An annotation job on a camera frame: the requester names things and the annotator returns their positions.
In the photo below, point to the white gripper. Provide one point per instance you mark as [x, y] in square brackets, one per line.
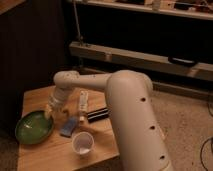
[48, 111]

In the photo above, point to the green ceramic bowl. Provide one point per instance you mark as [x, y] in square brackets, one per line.
[33, 128]

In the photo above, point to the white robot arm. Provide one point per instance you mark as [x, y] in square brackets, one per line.
[127, 95]

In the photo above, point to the blue sponge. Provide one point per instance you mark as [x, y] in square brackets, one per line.
[69, 126]

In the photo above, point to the black striped box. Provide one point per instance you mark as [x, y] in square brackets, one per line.
[97, 115]

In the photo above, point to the wooden table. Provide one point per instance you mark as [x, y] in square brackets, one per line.
[56, 153]

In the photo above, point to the white paper cup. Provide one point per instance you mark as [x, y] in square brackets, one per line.
[82, 143]

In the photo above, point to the metal pole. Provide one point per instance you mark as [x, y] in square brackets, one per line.
[79, 36]

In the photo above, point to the long grey metal case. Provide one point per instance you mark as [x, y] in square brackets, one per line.
[140, 60]

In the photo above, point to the wooden shelf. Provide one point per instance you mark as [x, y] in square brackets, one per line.
[141, 8]

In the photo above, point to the black case handle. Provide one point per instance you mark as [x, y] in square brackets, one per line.
[186, 63]

